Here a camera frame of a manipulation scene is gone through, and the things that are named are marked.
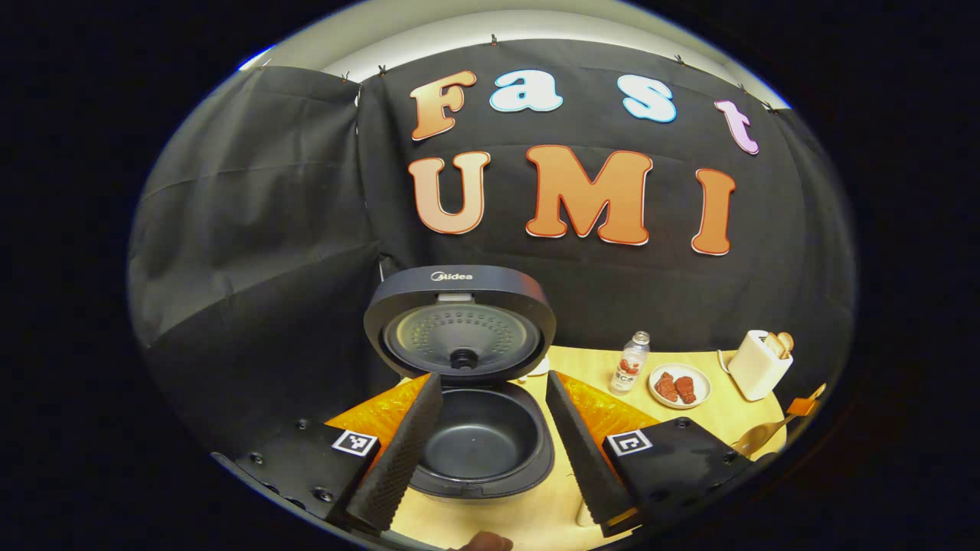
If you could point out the red-brown food piece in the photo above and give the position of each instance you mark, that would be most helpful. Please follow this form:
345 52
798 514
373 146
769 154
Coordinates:
666 387
686 390

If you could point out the ceiling light panel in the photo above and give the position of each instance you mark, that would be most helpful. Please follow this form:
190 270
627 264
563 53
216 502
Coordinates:
253 63

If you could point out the clear drink bottle red label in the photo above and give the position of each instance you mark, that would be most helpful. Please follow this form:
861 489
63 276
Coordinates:
629 367

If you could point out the cream rectangular container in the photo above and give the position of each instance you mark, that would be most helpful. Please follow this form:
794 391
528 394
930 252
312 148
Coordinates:
586 514

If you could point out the toasted bread slice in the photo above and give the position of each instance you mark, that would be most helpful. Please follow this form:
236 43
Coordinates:
785 341
775 346

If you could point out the black rice cooker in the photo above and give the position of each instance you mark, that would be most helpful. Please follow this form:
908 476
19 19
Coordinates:
459 289

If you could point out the wooden spoon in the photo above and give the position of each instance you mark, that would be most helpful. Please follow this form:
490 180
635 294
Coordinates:
754 439

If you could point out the row of cloth clips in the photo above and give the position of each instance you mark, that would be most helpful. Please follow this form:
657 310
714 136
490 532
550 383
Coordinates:
494 39

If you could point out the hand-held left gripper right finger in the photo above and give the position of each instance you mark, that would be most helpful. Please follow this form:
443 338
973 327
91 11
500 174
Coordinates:
586 451

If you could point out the white round plate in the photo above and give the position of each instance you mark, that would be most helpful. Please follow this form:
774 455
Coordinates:
700 379

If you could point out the black backdrop cloth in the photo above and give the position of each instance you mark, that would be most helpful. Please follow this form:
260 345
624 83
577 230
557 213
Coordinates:
253 229

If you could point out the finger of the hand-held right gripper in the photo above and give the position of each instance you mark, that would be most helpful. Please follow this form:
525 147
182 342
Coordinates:
802 407

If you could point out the white toaster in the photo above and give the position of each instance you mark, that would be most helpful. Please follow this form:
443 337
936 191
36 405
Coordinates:
754 371

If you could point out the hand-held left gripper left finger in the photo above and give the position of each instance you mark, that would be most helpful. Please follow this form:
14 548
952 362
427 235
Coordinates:
402 451

